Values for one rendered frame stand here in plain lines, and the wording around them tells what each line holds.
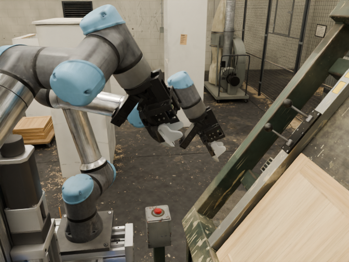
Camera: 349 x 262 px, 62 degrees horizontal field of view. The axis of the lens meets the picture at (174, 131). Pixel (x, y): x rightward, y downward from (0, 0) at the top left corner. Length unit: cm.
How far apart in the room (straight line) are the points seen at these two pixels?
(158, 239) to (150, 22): 780
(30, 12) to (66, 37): 626
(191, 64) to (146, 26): 444
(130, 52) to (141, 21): 832
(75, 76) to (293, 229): 90
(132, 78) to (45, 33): 257
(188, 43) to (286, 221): 372
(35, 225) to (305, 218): 85
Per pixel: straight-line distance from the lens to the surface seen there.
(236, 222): 134
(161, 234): 153
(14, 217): 94
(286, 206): 118
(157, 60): 903
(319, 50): 148
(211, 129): 101
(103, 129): 327
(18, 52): 58
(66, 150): 345
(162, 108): 62
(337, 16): 148
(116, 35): 55
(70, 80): 47
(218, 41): 667
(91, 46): 52
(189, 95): 95
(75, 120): 119
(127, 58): 57
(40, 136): 455
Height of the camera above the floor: 189
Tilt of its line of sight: 23 degrees down
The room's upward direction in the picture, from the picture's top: straight up
